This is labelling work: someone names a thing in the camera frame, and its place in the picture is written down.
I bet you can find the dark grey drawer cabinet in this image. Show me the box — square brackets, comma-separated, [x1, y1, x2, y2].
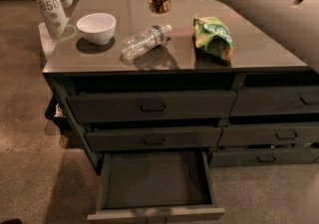
[42, 0, 319, 173]

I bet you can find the top left drawer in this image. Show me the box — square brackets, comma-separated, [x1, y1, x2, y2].
[67, 91, 236, 123]

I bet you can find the middle left drawer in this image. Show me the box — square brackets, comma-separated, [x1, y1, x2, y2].
[85, 126, 221, 151]

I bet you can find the top right drawer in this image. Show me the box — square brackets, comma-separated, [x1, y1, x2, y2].
[230, 86, 319, 116]

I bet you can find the open bottom left drawer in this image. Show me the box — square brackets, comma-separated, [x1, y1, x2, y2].
[87, 149, 224, 224]

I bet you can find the middle right drawer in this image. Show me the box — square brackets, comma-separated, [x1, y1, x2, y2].
[218, 122, 319, 146]

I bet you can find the bottom right drawer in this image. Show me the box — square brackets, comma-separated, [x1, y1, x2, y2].
[207, 147, 319, 167]

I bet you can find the clear plastic water bottle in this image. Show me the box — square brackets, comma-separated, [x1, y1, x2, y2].
[120, 25, 172, 60]

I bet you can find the white ceramic bowl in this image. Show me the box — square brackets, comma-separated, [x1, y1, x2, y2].
[77, 13, 117, 45]

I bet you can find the green snack bag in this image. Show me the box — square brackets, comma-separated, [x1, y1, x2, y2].
[193, 14, 233, 66]

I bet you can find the black bin beside cabinet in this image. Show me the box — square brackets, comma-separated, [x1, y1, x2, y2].
[45, 97, 70, 130]

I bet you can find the green cable loop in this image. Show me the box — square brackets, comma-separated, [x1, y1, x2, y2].
[58, 23, 78, 42]

